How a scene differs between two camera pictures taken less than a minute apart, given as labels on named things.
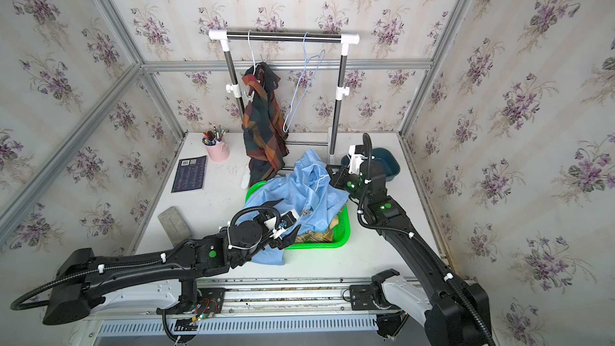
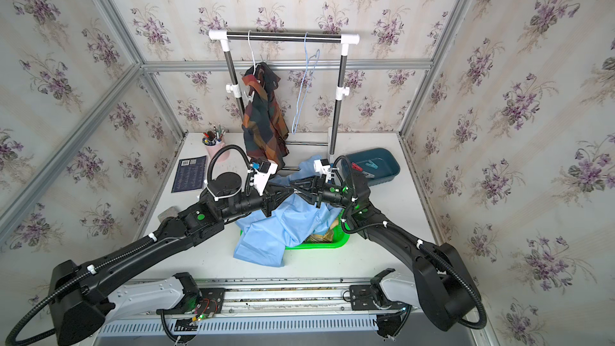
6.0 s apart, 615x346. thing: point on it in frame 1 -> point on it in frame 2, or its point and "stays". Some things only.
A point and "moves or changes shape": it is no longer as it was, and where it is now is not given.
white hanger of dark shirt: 252,53 stays
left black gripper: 287,241 -> 272,191
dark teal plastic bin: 387,158 stays
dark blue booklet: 190,174 stays
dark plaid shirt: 264,130 stays
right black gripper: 339,179 -> 317,184
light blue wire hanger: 284,130 moves or changes shape
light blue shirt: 308,190 moves or changes shape
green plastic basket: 342,230 stays
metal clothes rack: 224,36 stays
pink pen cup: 215,142 stays
